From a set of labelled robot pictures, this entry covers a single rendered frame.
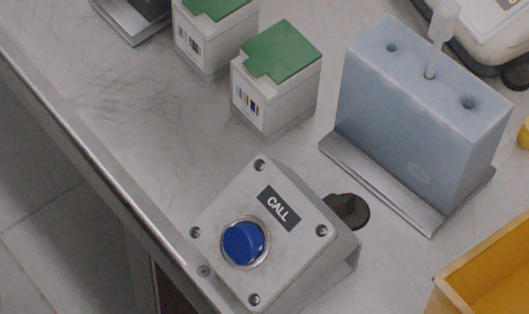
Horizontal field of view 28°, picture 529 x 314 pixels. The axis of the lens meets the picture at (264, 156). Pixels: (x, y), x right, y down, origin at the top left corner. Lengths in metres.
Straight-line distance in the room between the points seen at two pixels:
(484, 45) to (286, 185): 0.21
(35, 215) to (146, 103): 0.99
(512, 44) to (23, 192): 1.13
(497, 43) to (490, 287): 0.18
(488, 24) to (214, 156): 0.21
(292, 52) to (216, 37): 0.06
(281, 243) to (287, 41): 0.15
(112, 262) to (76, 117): 0.94
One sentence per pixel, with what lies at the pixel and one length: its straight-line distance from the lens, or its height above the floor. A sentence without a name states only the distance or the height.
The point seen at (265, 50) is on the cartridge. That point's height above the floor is 0.94.
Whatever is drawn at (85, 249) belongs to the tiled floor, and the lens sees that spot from 1.69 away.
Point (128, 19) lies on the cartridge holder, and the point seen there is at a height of 0.89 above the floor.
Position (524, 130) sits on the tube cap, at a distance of 0.75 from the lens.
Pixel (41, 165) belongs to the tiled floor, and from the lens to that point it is 1.77.
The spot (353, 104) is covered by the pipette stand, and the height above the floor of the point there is 0.93.
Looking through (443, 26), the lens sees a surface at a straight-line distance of 0.60.
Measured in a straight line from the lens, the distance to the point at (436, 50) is 0.63.
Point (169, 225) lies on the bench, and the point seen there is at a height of 0.87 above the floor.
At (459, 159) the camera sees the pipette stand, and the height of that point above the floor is 0.95.
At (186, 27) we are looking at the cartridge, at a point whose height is 0.92.
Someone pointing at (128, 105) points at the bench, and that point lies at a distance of 0.75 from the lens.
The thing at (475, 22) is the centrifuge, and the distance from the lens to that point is 0.77.
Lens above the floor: 1.49
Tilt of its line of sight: 58 degrees down
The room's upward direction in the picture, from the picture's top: 3 degrees clockwise
